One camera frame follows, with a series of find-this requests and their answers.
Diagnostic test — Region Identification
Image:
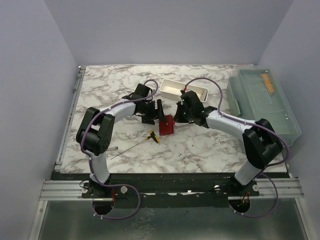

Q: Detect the clear plastic storage box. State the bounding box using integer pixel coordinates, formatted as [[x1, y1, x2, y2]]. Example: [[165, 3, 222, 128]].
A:
[[226, 66, 302, 146]]

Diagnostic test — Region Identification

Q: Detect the white rectangular plastic tray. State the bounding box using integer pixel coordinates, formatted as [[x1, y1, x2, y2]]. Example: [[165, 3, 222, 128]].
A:
[[159, 78, 209, 103]]

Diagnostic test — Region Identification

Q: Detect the black aluminium mounting rail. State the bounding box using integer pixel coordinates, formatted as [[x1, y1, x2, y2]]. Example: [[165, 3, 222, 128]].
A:
[[40, 172, 305, 209]]

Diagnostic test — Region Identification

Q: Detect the red card holder wallet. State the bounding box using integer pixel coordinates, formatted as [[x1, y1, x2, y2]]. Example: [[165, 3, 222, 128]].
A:
[[159, 114, 174, 136]]

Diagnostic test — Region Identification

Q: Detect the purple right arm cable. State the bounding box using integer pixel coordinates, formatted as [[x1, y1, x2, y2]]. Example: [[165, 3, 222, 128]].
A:
[[181, 77, 291, 218]]

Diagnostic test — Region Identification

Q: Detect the orange tool in box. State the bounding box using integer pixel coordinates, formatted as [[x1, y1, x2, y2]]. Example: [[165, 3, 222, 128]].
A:
[[260, 73, 275, 94]]

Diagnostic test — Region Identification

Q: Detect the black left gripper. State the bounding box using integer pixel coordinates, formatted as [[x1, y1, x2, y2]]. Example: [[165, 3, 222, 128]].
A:
[[140, 99, 166, 125]]

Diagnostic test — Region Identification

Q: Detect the small metal bar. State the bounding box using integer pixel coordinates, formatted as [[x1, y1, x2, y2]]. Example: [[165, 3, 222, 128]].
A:
[[109, 146, 118, 151]]

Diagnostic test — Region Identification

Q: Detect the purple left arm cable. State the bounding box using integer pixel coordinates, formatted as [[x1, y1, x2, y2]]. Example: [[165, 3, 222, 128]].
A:
[[79, 79, 141, 220]]

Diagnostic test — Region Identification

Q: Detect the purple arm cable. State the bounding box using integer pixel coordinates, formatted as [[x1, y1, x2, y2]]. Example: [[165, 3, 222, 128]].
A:
[[79, 79, 141, 220], [181, 77, 291, 218]]

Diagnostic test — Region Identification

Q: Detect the yellow black T-handle hex key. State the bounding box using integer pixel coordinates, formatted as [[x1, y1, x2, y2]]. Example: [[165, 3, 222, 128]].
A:
[[111, 130, 160, 159]]

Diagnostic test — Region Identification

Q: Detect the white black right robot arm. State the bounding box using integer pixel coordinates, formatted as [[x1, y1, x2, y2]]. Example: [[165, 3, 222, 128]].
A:
[[173, 91, 283, 196]]

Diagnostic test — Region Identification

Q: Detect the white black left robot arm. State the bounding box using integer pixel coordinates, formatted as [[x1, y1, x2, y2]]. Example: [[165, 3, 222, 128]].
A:
[[76, 83, 166, 198]]

